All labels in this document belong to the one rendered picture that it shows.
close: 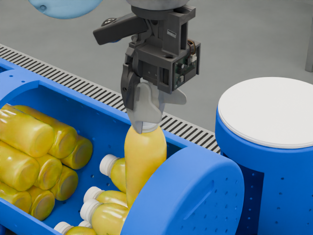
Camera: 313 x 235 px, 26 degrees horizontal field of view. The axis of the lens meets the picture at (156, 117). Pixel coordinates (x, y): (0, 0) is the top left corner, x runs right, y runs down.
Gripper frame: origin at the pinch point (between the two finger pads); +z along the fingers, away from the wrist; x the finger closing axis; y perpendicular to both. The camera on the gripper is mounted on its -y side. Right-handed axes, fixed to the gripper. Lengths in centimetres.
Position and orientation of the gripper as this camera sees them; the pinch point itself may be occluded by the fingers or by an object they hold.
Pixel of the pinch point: (145, 117)
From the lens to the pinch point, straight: 103.7
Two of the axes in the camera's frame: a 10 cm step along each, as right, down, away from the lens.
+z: -0.1, 8.3, 5.6
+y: 7.9, 3.5, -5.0
